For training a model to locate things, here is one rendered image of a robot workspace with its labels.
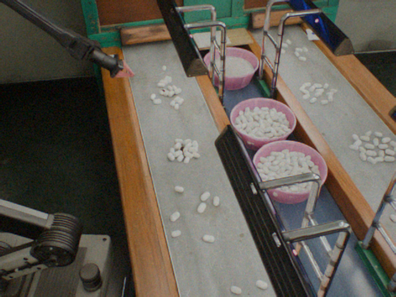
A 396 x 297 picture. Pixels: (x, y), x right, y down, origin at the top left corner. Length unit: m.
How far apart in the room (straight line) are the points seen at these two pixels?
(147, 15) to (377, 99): 1.16
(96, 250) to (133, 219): 0.35
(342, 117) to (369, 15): 1.73
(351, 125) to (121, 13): 1.20
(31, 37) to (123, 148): 1.68
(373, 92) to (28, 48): 2.24
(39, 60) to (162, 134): 1.70
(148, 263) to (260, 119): 0.80
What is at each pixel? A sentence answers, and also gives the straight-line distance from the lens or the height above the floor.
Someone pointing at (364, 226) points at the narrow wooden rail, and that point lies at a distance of 1.51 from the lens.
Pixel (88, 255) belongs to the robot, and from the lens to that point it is 1.73.
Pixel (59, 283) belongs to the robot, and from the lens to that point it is 1.70.
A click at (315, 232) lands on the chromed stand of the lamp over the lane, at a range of 0.98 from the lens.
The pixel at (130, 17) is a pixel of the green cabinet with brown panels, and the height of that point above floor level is 0.90.
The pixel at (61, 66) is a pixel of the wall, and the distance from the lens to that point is 3.28.
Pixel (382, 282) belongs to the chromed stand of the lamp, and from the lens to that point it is 1.45.
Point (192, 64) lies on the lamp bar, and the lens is 1.49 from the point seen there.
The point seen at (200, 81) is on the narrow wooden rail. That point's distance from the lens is 1.98.
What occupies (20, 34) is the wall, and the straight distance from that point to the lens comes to 3.19.
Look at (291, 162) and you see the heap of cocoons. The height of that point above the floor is 0.73.
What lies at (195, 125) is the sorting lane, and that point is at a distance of 1.77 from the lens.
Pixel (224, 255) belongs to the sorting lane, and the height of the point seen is 0.74.
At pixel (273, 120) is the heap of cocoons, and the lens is 1.84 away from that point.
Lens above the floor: 1.88
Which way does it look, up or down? 43 degrees down
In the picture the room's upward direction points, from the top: straight up
